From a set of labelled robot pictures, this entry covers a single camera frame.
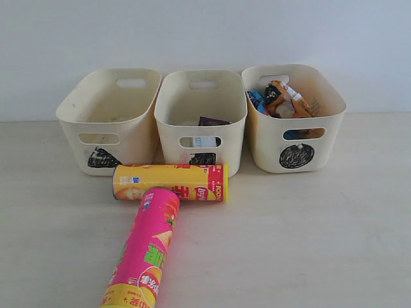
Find white blue milk carton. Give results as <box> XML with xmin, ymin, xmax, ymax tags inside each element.
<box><xmin>180</xmin><ymin>136</ymin><xmax>221</xmax><ymax>148</ymax></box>

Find purple juice carton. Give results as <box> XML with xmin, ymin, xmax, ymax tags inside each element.
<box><xmin>198</xmin><ymin>116</ymin><xmax>231</xmax><ymax>126</ymax></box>

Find blue noodle packet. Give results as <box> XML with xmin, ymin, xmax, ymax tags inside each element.
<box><xmin>247</xmin><ymin>91</ymin><xmax>270</xmax><ymax>116</ymax></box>

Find orange noodle packet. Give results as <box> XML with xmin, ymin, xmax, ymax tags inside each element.
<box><xmin>265</xmin><ymin>80</ymin><xmax>314</xmax><ymax>119</ymax></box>

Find yellow chips can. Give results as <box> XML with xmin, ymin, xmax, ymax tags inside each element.
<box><xmin>112</xmin><ymin>164</ymin><xmax>229</xmax><ymax>201</ymax></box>

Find cream bin with square mark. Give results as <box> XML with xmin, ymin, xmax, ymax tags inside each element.
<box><xmin>154</xmin><ymin>69</ymin><xmax>248</xmax><ymax>176</ymax></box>

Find cream bin with circle mark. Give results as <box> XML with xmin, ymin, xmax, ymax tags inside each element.
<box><xmin>241</xmin><ymin>64</ymin><xmax>346</xmax><ymax>173</ymax></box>

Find cream bin with triangle mark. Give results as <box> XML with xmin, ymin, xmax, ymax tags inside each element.
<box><xmin>56</xmin><ymin>69</ymin><xmax>162</xmax><ymax>176</ymax></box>

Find pink chips can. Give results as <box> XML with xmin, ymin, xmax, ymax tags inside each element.
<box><xmin>100</xmin><ymin>187</ymin><xmax>180</xmax><ymax>307</ymax></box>

